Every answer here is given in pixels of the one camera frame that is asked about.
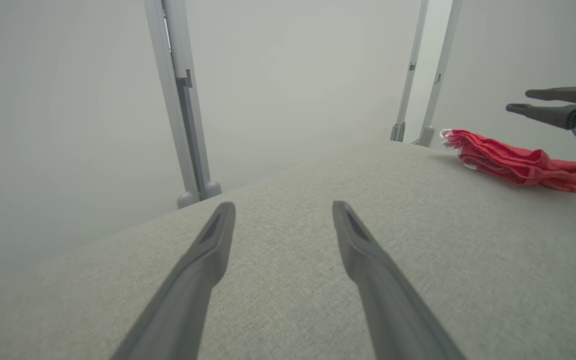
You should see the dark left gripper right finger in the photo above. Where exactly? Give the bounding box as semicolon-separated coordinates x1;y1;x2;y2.
332;200;467;360

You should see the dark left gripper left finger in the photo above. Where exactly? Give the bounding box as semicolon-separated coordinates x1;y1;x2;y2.
110;201;237;360

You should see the red shorts white stripe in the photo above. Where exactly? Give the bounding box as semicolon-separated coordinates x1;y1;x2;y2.
440;129;576;194

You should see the grey metal partition post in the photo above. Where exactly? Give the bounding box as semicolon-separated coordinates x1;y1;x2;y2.
390;0;463;148
144;0;222;210

